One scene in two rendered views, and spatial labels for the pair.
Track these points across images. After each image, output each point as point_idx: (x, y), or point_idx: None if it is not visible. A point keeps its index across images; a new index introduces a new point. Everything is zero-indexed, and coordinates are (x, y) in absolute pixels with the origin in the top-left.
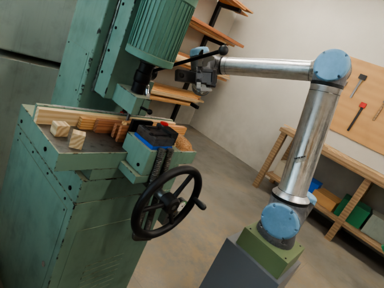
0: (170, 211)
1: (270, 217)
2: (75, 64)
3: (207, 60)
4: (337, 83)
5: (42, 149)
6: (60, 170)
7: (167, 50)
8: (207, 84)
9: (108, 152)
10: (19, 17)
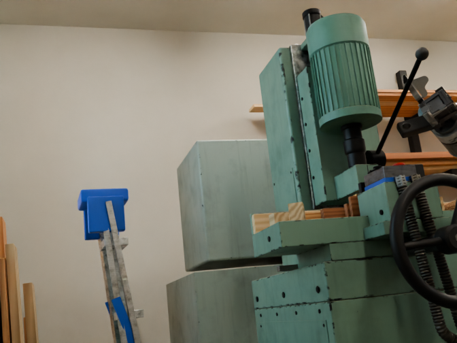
0: (456, 243)
1: None
2: (287, 196)
3: (421, 86)
4: None
5: (267, 244)
6: (289, 243)
7: (358, 94)
8: (444, 113)
9: (339, 217)
10: (227, 216)
